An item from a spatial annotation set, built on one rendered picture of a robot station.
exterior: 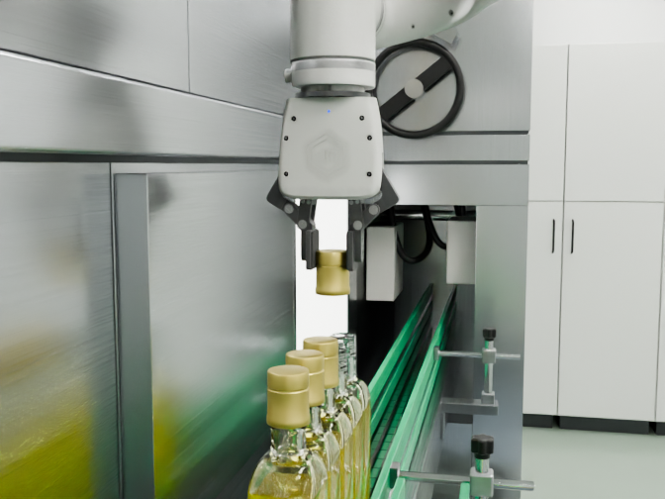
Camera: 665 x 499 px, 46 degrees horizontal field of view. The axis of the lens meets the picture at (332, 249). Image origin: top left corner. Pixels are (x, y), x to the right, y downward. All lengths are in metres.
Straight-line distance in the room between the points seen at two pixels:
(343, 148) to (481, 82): 1.03
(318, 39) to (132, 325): 0.31
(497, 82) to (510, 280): 0.43
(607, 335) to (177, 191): 4.04
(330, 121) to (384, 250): 1.16
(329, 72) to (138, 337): 0.30
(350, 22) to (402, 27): 0.11
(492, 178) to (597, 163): 2.80
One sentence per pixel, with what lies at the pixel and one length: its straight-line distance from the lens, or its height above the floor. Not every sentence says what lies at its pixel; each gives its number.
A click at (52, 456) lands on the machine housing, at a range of 0.63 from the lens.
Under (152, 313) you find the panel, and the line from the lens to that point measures 0.68.
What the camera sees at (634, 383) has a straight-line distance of 4.72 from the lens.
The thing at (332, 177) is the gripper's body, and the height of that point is 1.48.
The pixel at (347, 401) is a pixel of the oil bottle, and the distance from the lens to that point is 0.81.
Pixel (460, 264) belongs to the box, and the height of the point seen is 1.27.
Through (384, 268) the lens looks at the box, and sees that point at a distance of 1.91.
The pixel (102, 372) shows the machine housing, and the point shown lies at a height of 1.33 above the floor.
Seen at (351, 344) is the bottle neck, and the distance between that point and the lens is 0.86.
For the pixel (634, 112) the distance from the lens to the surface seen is 4.57.
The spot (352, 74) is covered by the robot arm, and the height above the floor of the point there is 1.58.
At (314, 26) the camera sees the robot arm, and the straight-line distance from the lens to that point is 0.77.
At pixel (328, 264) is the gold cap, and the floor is 1.40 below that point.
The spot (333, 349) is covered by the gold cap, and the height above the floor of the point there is 1.33.
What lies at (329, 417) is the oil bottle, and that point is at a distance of 0.76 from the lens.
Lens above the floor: 1.50
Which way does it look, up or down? 6 degrees down
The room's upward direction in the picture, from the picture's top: straight up
